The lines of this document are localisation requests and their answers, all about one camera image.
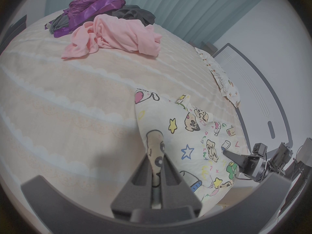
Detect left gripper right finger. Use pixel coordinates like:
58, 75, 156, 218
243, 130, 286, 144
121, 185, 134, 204
160, 153, 203, 213

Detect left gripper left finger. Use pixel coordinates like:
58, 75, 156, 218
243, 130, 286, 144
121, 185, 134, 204
110, 154, 153, 211

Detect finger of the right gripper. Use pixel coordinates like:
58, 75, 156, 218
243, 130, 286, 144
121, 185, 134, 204
222, 149, 246, 167

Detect white printed pyjama top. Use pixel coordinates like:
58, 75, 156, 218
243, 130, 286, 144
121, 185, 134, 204
135, 88, 238, 208

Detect bed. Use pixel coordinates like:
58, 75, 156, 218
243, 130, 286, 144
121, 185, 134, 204
0, 3, 293, 204

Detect white printed pillow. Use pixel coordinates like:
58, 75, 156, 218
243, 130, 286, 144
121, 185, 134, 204
194, 47, 241, 108

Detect grey bedside table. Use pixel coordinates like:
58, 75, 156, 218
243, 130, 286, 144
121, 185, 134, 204
189, 40, 218, 54

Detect pink garment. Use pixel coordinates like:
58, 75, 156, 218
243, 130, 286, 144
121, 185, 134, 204
61, 14, 163, 59

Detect blue-green curtain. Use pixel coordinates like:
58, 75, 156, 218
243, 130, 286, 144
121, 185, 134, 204
46, 0, 270, 48

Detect black garment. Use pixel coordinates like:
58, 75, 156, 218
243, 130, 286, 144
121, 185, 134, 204
47, 5, 156, 35

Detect purple garment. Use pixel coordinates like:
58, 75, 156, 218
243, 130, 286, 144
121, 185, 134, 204
45, 0, 126, 39

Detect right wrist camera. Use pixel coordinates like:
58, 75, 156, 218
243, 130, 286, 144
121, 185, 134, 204
252, 143, 268, 158

